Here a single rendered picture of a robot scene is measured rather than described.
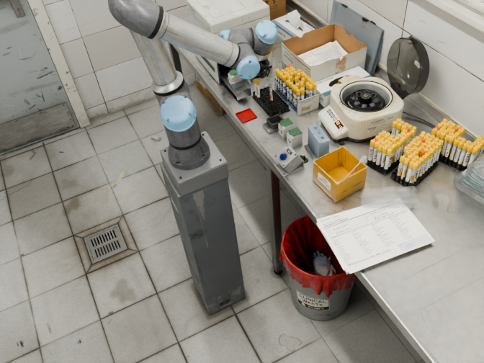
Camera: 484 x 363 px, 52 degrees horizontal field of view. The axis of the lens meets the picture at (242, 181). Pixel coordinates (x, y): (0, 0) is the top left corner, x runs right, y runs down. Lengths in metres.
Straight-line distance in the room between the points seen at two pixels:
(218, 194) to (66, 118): 1.96
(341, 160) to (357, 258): 0.41
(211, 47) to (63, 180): 2.02
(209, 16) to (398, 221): 1.13
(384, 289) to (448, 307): 0.18
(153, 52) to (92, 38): 1.83
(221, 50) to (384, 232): 0.77
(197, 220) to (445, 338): 0.96
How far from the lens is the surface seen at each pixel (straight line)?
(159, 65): 1.68
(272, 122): 2.00
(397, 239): 1.63
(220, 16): 2.15
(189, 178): 1.74
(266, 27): 1.70
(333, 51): 2.33
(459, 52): 1.92
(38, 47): 3.35
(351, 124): 1.89
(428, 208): 1.75
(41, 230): 3.11
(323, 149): 1.81
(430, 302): 1.54
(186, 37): 1.49
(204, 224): 1.95
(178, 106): 1.66
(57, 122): 3.64
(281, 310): 2.48
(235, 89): 2.15
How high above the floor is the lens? 2.17
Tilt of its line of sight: 46 degrees down
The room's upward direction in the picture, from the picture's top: 7 degrees counter-clockwise
